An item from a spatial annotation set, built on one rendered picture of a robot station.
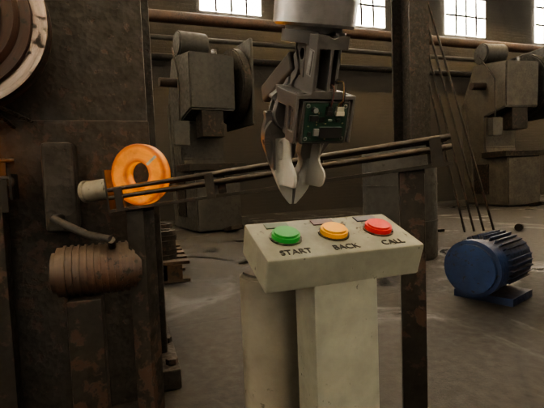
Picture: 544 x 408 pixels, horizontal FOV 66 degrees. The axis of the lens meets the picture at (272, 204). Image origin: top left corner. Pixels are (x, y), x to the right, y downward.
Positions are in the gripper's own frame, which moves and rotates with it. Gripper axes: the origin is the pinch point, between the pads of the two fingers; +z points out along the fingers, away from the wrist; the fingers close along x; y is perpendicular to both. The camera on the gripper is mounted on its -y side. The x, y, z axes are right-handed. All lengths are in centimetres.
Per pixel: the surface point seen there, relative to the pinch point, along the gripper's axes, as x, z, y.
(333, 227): 6.9, 5.8, 0.5
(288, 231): 0.0, 5.7, 0.5
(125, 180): -21, 18, -57
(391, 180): 168, 78, -197
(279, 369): 1.6, 32.6, -1.3
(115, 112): -22, 8, -91
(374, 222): 14.2, 5.8, -0.2
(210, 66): 92, 29, -497
